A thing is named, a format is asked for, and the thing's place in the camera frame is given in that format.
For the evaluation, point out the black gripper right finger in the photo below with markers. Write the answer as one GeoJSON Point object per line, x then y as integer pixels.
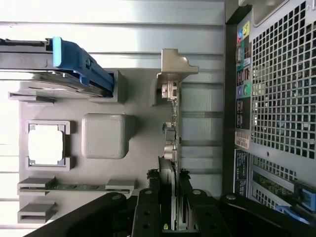
{"type": "Point", "coordinates": [197, 212]}

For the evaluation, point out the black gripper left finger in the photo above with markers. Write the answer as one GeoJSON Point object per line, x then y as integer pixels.
{"type": "Point", "coordinates": [145, 212]}

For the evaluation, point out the green RAM stick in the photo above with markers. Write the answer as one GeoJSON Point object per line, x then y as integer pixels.
{"type": "Point", "coordinates": [74, 187]}

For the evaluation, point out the grey printed parts rack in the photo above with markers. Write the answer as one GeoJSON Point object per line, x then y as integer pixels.
{"type": "Point", "coordinates": [106, 135]}

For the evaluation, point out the blue plastic case latch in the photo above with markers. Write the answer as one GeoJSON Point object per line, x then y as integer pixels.
{"type": "Point", "coordinates": [304, 197]}

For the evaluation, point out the silver CPU chip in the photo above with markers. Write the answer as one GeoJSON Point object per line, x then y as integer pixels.
{"type": "Point", "coordinates": [46, 146]}

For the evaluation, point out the black PC case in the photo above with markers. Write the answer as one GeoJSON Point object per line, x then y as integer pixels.
{"type": "Point", "coordinates": [279, 98]}

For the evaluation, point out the hard disk with blue caddy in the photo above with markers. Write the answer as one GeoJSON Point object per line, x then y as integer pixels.
{"type": "Point", "coordinates": [71, 61]}

